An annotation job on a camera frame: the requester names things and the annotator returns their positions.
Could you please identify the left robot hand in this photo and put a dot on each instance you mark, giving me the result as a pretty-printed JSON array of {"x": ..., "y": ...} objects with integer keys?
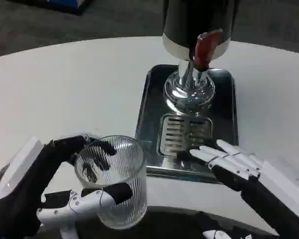
[{"x": 17, "y": 179}]

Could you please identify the dark blue box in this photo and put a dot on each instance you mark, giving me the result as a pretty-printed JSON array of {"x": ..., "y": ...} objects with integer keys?
[{"x": 52, "y": 5}]

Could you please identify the clear ribbed glass cup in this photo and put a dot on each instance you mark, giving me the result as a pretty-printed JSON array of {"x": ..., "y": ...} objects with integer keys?
[{"x": 119, "y": 174}]

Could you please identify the black steel drink dispenser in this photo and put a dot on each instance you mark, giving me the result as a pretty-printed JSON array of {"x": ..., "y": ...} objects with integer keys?
[{"x": 189, "y": 22}]

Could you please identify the steel drip grid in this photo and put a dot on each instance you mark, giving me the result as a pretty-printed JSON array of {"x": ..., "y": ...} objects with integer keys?
[{"x": 172, "y": 129}]

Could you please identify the steel rectangular tray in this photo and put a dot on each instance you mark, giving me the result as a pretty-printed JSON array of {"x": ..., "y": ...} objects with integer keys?
[{"x": 149, "y": 109}]

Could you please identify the red tap lever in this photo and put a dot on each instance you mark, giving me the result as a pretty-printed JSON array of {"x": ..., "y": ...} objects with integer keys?
[{"x": 204, "y": 47}]

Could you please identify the white stand leg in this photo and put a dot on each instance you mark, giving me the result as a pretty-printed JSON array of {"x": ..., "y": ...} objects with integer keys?
[{"x": 68, "y": 231}]

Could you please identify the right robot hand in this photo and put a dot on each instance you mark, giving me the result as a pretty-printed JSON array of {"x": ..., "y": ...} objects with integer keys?
[{"x": 261, "y": 189}]

